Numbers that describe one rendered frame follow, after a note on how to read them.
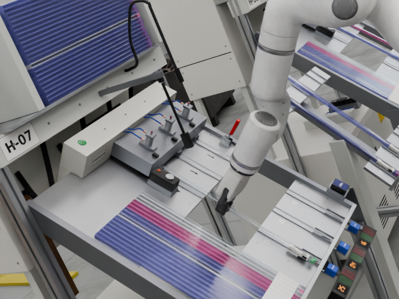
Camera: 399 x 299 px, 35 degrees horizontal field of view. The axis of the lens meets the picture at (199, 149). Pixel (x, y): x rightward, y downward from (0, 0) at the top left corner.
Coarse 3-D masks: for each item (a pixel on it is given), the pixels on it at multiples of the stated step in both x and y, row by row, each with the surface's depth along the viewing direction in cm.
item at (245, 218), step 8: (168, 168) 183; (176, 176) 182; (192, 184) 181; (200, 192) 180; (208, 192) 179; (216, 200) 178; (232, 208) 176; (240, 216) 175; (256, 224) 174; (264, 232) 173; (272, 232) 173; (280, 240) 171; (312, 264) 168
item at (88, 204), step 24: (216, 144) 202; (96, 168) 177; (120, 168) 180; (192, 168) 189; (216, 168) 192; (48, 192) 165; (72, 192) 167; (96, 192) 169; (120, 192) 172; (192, 192) 180; (72, 216) 160; (96, 216) 162; (96, 240) 156
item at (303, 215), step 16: (288, 192) 192; (304, 192) 194; (320, 192) 196; (288, 208) 186; (304, 208) 188; (320, 208) 190; (336, 208) 192; (272, 224) 178; (288, 224) 180; (304, 224) 182; (320, 224) 184; (336, 224) 186; (256, 240) 171; (272, 240) 173; (288, 240) 175; (304, 240) 176; (320, 240) 178; (256, 256) 166; (272, 256) 168; (288, 256) 170; (320, 256) 173; (288, 272) 165; (304, 272) 166
